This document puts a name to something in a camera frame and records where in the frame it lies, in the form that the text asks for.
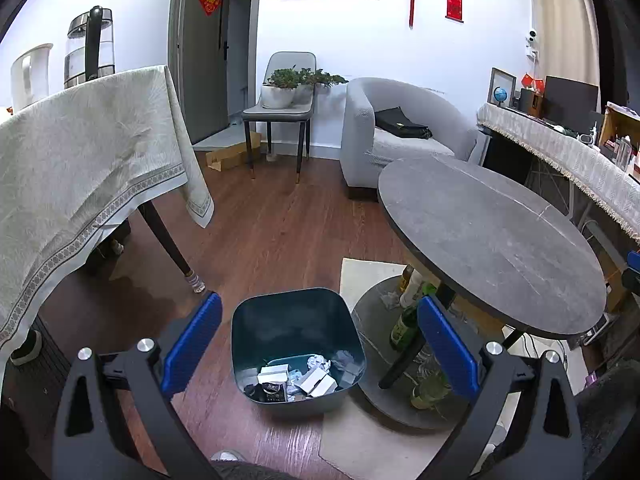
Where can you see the crumpled white paper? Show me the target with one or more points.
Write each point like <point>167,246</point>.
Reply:
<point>318,362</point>

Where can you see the yellow oil bottle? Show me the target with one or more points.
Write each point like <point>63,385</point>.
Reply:
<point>405,280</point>

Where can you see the black packet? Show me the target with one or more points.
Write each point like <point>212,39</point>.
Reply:
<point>272,392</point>

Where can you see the round grey table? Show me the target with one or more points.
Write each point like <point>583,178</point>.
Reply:
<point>490,245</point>

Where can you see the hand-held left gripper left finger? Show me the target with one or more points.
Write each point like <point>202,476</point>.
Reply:
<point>192,342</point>

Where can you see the dark table leg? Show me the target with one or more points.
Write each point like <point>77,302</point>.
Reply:
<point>165,240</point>

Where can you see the black bag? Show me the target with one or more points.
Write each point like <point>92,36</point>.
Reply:
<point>402,124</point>

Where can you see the green glass bottle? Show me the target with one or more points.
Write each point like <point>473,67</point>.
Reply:
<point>405,327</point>
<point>430,392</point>

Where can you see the white cardboard box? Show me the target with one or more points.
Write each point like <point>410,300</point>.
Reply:
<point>316,382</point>

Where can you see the grey armchair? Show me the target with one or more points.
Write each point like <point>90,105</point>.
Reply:
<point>400,155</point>

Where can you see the small red flags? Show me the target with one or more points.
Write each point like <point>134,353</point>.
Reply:
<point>532,82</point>

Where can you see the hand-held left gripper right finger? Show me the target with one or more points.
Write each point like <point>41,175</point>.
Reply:
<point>445,345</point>

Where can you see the red wall scroll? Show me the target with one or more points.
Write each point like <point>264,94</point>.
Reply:
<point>454,2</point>

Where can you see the potted plant in white pot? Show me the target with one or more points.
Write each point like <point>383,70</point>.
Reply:
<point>280,87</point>

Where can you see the potted plant in grey pot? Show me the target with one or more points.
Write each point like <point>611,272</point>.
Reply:
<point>320,80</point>

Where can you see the small white box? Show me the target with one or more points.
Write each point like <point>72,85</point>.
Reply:
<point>272,374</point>

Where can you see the dark teal trash bin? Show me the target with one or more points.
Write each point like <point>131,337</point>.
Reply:
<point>290,320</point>

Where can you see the white security camera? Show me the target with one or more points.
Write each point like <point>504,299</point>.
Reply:
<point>532,40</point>

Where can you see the open brown cardboard box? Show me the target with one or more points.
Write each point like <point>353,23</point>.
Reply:
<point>617,125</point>

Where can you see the cream white bottle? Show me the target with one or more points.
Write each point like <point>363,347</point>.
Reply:
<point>413,290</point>

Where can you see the beige curtain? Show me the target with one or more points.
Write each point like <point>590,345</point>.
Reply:
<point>560,25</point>

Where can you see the black monitor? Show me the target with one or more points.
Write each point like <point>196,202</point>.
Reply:
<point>570,102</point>

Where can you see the picture frame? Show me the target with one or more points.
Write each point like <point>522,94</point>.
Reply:
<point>502,79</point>

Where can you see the glass electric kettle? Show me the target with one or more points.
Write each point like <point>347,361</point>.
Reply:
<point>90,50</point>

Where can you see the grey dining chair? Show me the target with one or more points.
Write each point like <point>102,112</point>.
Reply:
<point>285,115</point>

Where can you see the beige patterned tablecloth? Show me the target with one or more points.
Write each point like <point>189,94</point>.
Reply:
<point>75,160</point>

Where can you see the white electric kettle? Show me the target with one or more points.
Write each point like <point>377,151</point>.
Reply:
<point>30,77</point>

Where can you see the grey door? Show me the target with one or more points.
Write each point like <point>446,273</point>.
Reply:
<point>205,70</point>

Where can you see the lace covered sideboard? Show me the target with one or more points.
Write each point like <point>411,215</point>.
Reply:
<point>560,155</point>

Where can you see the small blue globe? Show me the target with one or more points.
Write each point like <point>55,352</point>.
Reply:
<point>499,94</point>

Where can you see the black white sneaker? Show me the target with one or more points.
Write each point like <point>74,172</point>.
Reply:
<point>27,350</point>

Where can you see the cream rug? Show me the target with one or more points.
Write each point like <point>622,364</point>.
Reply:
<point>360,440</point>

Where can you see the striped table leg sock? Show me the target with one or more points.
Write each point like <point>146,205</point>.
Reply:
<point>195,281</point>

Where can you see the flat brown cardboard box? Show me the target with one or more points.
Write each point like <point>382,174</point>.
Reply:
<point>232,155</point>

